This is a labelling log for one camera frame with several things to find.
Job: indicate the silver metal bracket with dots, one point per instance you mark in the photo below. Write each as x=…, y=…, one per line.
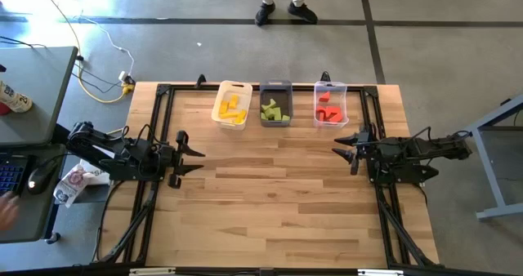
x=380, y=272
x=151, y=271

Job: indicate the yellow wooden cylinder block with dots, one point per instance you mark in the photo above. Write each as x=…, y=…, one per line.
x=241, y=116

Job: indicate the white printed bottle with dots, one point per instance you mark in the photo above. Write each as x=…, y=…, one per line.
x=14, y=98

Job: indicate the white printed snack bag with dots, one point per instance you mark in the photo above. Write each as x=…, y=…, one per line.
x=69, y=186

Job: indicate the red triangular wooden block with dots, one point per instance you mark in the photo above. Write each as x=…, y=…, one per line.
x=324, y=97

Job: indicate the black backlit keyboard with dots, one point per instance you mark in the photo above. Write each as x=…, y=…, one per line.
x=10, y=174

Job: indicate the black desk caster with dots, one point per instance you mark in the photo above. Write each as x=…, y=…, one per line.
x=53, y=238

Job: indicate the clear plastic bin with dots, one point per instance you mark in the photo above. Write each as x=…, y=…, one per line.
x=341, y=98

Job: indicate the red round object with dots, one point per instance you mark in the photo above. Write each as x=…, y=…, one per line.
x=4, y=109

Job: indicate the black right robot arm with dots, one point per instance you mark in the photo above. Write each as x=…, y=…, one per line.
x=429, y=147

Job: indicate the long green wooden block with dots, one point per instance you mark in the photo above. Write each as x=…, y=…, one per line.
x=278, y=113

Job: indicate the person's hand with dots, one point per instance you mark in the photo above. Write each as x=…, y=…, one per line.
x=7, y=210

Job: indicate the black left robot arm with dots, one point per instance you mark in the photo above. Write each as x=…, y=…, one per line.
x=135, y=153

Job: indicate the white plastic bin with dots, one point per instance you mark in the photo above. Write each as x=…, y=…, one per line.
x=245, y=94

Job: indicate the white power adapter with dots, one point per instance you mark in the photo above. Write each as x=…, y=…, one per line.
x=123, y=77

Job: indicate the grey-blue table frame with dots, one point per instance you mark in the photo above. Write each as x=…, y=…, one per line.
x=486, y=120

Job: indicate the white plastic bag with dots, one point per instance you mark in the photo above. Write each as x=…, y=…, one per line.
x=98, y=177

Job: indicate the grey desk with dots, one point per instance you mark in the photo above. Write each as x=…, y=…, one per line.
x=37, y=88

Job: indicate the person's shoe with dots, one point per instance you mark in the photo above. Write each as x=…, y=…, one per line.
x=265, y=14
x=302, y=12

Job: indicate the small green wooden block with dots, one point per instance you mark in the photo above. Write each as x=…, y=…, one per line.
x=264, y=116

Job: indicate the black computer mouse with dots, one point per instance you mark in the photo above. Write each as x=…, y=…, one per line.
x=41, y=178

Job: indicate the black clamp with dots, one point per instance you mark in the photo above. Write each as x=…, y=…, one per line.
x=324, y=76
x=200, y=80

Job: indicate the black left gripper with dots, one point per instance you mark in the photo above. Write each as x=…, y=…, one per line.
x=173, y=157

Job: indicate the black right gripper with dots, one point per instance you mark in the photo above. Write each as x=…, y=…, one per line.
x=363, y=151

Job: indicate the black aluminium table frame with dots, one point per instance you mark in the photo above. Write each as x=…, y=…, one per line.
x=192, y=87

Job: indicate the grey plastic bin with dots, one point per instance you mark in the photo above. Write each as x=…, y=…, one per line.
x=282, y=96

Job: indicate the green rectangular wooden block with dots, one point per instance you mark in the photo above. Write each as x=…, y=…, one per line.
x=269, y=104

